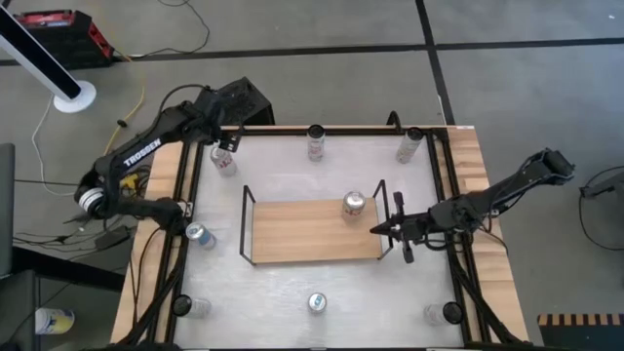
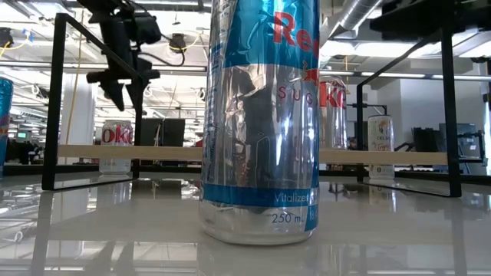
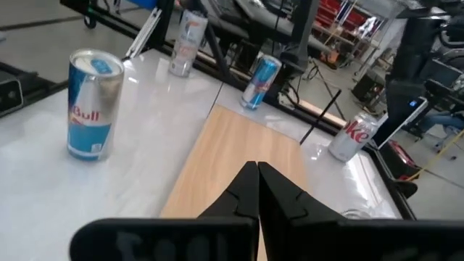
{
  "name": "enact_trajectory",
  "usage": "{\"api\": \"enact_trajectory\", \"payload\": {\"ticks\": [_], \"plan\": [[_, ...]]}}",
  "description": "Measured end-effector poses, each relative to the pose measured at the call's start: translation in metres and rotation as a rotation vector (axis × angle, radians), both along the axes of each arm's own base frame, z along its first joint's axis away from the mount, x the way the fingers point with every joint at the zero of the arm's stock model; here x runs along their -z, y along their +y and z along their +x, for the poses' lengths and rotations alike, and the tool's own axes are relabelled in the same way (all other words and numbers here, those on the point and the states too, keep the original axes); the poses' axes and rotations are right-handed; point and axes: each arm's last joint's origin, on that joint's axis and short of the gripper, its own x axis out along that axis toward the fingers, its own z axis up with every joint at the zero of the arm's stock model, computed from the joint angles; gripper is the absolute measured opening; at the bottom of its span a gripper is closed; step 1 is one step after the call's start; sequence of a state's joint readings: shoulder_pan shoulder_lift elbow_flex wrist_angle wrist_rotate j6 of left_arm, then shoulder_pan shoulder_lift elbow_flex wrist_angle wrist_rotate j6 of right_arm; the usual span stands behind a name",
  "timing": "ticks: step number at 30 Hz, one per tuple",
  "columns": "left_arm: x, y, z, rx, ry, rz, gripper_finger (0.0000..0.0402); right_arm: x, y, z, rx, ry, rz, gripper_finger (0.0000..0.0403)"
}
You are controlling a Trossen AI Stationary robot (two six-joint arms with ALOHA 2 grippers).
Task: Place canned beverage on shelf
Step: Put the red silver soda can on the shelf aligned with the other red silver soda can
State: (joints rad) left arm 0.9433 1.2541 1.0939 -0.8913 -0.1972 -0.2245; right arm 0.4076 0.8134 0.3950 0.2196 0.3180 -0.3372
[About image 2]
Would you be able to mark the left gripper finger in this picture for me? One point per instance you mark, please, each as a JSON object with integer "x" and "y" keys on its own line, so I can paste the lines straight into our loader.
{"x": 134, "y": 90}
{"x": 115, "y": 92}

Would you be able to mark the black ceiling camera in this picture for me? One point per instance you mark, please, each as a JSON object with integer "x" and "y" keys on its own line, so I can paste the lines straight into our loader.
{"x": 177, "y": 40}

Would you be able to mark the black metal stand frame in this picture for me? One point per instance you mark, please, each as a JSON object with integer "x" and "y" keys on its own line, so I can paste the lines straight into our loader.
{"x": 368, "y": 104}

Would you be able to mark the white Celsius can orange print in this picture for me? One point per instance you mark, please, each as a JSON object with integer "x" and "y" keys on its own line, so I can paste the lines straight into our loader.
{"x": 379, "y": 130}

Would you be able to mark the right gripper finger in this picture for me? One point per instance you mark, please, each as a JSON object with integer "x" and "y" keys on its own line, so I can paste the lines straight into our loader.
{"x": 406, "y": 19}

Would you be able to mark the wooden shelf black metal frame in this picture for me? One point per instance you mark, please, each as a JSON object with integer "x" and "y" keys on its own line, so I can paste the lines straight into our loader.
{"x": 153, "y": 152}

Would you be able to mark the black computer monitor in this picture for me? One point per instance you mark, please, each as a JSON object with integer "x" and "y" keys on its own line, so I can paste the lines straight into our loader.
{"x": 169, "y": 132}

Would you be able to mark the blue silver Red Bull can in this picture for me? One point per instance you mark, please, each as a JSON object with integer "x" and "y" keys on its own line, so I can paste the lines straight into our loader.
{"x": 4, "y": 115}
{"x": 261, "y": 134}

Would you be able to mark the silver ventilation duct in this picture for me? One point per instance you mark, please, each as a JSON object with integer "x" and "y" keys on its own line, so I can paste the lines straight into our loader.
{"x": 353, "y": 15}

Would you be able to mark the black table frame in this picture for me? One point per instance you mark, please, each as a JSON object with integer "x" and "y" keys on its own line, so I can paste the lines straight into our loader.
{"x": 23, "y": 169}

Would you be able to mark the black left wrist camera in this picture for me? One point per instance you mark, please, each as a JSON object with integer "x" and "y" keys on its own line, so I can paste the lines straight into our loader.
{"x": 147, "y": 28}

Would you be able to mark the silver Diet Coke can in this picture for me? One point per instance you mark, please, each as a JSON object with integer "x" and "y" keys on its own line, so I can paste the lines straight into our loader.
{"x": 115, "y": 134}
{"x": 333, "y": 115}

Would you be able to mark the dark computer monitor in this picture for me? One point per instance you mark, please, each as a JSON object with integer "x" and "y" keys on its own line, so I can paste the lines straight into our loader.
{"x": 456, "y": 134}

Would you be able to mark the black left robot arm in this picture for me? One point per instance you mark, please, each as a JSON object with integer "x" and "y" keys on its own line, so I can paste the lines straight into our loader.
{"x": 107, "y": 9}

